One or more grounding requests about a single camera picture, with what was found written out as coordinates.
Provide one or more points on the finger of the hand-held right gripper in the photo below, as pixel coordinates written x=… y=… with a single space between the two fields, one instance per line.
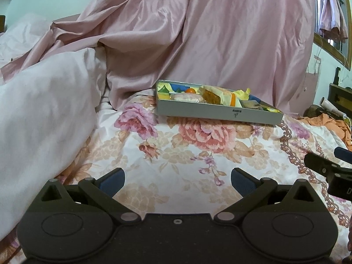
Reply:
x=319 y=163
x=345 y=154

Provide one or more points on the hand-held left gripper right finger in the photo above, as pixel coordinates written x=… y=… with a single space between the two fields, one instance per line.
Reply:
x=242 y=182

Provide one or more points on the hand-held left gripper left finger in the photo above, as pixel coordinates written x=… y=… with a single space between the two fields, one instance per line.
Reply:
x=112 y=182

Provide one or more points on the grey cardboard box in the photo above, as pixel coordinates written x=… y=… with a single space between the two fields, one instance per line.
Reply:
x=209 y=112

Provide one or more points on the orange white bread packet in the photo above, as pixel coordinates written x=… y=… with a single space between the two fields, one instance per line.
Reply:
x=217 y=95

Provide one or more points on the round pastry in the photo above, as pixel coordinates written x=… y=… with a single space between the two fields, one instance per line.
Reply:
x=185 y=97

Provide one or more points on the small tangerine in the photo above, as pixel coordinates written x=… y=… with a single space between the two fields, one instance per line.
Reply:
x=190 y=90

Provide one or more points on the person's right hand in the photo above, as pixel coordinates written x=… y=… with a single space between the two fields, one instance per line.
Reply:
x=350 y=239

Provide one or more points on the orange cloth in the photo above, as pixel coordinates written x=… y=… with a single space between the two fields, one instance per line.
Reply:
x=330 y=125

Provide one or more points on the white tube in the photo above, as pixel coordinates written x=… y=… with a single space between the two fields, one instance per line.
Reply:
x=331 y=106

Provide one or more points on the dark brown woven object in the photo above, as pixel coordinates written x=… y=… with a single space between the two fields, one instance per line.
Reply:
x=313 y=111

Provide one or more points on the dark wooden furniture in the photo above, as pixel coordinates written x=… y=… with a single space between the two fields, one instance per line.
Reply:
x=342 y=96

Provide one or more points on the floral bedsheet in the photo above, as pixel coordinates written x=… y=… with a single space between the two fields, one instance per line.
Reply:
x=170 y=154

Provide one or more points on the pink hanging cloth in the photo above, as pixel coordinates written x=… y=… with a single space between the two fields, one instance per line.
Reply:
x=310 y=85

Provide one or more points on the white duvet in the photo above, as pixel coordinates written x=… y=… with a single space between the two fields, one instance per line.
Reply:
x=46 y=110

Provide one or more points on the colourful plastic bag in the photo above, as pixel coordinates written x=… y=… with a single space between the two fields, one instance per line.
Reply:
x=167 y=88

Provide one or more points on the pink window curtain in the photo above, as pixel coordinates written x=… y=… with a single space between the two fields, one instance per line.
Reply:
x=332 y=8

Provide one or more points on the pink satin sheet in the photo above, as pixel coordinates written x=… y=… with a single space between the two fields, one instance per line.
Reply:
x=220 y=27

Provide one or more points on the wooden window frame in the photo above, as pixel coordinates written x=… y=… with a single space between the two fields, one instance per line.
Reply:
x=330 y=47

